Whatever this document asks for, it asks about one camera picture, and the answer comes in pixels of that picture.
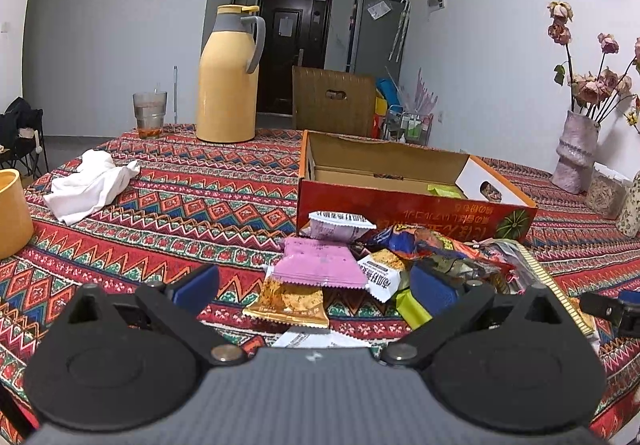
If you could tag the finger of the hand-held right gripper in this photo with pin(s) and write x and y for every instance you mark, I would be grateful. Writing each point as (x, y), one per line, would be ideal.
(625, 317)

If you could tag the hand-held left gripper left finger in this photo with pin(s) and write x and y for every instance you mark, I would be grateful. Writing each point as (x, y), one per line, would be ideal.
(197, 287)

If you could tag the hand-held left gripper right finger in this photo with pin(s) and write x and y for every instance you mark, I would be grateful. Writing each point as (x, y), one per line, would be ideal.
(432, 290)

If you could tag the white brown-label snack packet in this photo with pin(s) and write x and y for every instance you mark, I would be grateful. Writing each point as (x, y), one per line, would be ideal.
(385, 275)

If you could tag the blue and orange snack bag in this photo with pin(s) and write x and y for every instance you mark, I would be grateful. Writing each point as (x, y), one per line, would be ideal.
(415, 240)

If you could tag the yellow striped long snack packet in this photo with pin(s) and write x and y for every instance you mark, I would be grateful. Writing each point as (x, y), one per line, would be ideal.
(555, 290)

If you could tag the red cardboard box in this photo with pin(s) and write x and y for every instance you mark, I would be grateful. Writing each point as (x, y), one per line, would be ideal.
(400, 210)

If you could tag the gold snack packet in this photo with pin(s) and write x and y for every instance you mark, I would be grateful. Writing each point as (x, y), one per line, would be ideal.
(290, 302)

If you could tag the white and purple snack packet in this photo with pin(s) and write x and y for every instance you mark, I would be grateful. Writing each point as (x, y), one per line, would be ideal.
(340, 225)

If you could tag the pink snack packet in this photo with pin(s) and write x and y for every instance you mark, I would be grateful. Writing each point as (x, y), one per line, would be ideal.
(320, 262)

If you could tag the plain white printed snack packet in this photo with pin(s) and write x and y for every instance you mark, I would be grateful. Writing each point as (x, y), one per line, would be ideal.
(320, 339)

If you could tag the floral patterned container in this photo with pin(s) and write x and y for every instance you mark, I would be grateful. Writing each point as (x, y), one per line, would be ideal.
(631, 210)

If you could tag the clear jar with white lid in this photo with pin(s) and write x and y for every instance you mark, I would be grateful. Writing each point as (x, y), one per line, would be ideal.
(607, 195)

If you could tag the white cloth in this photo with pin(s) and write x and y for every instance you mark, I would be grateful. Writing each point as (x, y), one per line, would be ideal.
(85, 190)

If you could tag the pink textured vase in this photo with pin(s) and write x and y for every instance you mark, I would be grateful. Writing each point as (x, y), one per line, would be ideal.
(575, 155)

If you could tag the glass cup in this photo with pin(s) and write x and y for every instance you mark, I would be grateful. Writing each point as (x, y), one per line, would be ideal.
(149, 112)

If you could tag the yellow plastic item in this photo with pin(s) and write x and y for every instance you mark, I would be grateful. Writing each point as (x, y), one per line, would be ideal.
(381, 105)

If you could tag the white pole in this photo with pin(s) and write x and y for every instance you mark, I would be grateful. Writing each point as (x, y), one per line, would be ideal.
(175, 95)

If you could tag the pink feathery plant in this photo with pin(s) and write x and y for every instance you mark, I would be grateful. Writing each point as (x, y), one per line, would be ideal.
(420, 92)

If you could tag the yellow cup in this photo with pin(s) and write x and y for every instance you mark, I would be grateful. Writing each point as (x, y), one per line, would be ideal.
(12, 215)

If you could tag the yellow thermos jug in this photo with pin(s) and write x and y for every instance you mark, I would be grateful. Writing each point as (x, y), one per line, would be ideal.
(225, 85)

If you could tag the blue plastic item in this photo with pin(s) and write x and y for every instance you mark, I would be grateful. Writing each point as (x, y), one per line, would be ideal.
(386, 87)

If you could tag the dried roses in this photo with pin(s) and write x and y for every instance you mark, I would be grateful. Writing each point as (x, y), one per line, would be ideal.
(595, 85)

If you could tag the black folding chair with clothes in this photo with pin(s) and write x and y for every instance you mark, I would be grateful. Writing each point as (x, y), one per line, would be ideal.
(20, 125)

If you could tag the dark entrance door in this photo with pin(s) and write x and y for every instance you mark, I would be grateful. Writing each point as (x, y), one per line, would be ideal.
(292, 50)

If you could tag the grey refrigerator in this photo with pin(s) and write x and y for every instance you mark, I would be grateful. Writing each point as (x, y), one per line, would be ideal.
(372, 40)

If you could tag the white umbrella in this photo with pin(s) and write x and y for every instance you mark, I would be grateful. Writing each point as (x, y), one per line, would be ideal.
(400, 30)

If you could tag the clear plastic bag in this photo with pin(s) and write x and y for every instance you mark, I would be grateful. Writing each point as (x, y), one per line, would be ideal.
(379, 9)

